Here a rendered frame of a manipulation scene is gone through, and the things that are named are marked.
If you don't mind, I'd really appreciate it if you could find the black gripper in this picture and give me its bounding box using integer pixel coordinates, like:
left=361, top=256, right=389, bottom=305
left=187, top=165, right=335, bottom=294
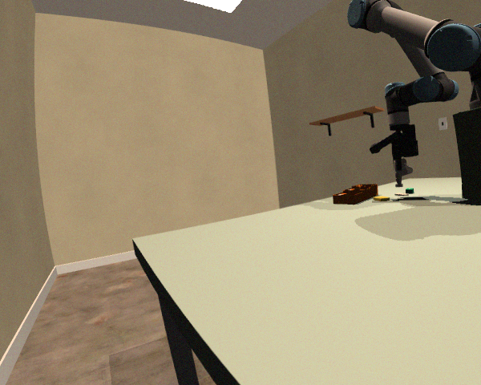
left=390, top=124, right=418, bottom=187

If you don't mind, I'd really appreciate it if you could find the orange rack of bins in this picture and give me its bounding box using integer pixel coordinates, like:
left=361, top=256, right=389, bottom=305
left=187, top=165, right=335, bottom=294
left=333, top=184, right=378, bottom=205

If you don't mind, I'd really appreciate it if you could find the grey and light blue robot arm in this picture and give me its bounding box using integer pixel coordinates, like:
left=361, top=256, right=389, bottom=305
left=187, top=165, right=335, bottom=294
left=347, top=0, right=481, bottom=126

